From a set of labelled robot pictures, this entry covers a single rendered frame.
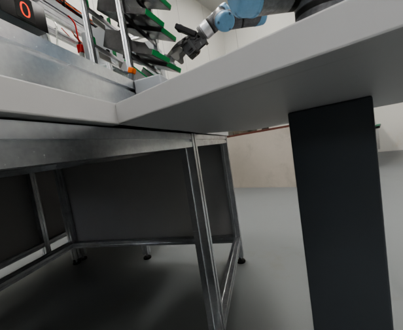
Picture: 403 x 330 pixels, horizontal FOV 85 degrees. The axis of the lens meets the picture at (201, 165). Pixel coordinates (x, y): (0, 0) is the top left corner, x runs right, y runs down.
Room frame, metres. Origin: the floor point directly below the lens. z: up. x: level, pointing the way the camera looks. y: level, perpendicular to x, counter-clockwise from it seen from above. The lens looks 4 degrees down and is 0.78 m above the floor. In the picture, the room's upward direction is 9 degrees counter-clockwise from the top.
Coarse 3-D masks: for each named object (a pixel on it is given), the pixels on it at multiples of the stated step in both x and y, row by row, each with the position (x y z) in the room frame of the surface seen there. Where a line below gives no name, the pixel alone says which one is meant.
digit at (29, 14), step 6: (18, 0) 0.59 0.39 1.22; (24, 0) 0.60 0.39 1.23; (18, 6) 0.59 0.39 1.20; (24, 6) 0.60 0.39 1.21; (30, 6) 0.62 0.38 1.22; (18, 12) 0.58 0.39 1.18; (24, 12) 0.60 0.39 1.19; (30, 12) 0.61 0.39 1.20; (24, 18) 0.59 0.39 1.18; (30, 18) 0.61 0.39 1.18
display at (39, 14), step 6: (0, 0) 0.54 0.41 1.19; (6, 0) 0.56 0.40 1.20; (12, 0) 0.57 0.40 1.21; (30, 0) 0.62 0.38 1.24; (0, 6) 0.54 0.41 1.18; (6, 6) 0.55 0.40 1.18; (12, 6) 0.57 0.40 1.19; (36, 6) 0.64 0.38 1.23; (6, 12) 0.56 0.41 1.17; (12, 12) 0.57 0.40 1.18; (36, 12) 0.63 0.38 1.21; (42, 12) 0.65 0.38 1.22; (18, 18) 0.58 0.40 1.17; (36, 18) 0.63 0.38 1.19; (42, 18) 0.65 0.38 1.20; (30, 24) 0.61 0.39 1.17; (36, 24) 0.62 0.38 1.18; (42, 24) 0.64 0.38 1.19; (42, 30) 0.64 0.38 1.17
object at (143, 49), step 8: (112, 32) 1.01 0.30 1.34; (120, 32) 0.99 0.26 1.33; (104, 40) 1.04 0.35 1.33; (112, 40) 1.02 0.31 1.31; (120, 40) 1.00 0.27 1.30; (112, 48) 1.04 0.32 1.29; (120, 48) 1.00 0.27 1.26; (136, 48) 0.97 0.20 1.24; (144, 48) 0.95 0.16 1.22; (144, 56) 1.02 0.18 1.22; (152, 56) 0.96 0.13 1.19; (160, 56) 0.98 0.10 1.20
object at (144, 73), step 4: (124, 60) 1.00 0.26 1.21; (124, 64) 1.00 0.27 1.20; (120, 68) 1.01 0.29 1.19; (124, 68) 1.00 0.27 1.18; (136, 68) 0.98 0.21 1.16; (144, 68) 1.11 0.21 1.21; (136, 72) 0.98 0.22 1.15; (140, 72) 0.97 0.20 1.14; (144, 72) 1.11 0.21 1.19; (148, 72) 1.10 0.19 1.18; (136, 76) 0.98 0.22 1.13; (140, 76) 0.97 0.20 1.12; (144, 76) 0.96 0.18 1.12; (148, 76) 1.11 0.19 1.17
